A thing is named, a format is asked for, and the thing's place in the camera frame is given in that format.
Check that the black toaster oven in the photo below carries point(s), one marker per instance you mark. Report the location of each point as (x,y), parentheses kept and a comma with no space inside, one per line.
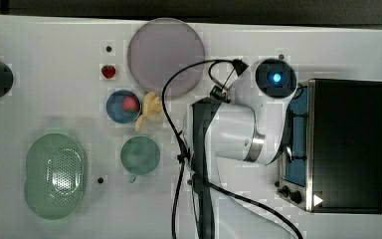
(331,158)

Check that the yellow toy banana bunch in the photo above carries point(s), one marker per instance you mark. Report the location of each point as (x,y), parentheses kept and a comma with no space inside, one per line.
(151,110)

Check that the red toy strawberry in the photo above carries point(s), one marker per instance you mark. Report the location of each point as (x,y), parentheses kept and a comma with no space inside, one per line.
(108,71)

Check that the blue bowl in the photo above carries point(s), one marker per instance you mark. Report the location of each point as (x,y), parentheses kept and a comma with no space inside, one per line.
(114,109)

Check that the green oval strainer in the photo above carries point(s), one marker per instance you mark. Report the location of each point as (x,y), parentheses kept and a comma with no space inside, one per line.
(55,176)

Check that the round grey plate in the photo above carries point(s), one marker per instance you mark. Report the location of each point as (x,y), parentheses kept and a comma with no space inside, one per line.
(161,48)

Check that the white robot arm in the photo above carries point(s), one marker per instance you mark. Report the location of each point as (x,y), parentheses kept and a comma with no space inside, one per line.
(245,122)

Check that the teal mug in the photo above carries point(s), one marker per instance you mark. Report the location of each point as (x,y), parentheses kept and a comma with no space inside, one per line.
(139,156)

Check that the pink toy strawberry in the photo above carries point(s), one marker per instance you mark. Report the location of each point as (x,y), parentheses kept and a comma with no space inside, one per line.
(130,104)

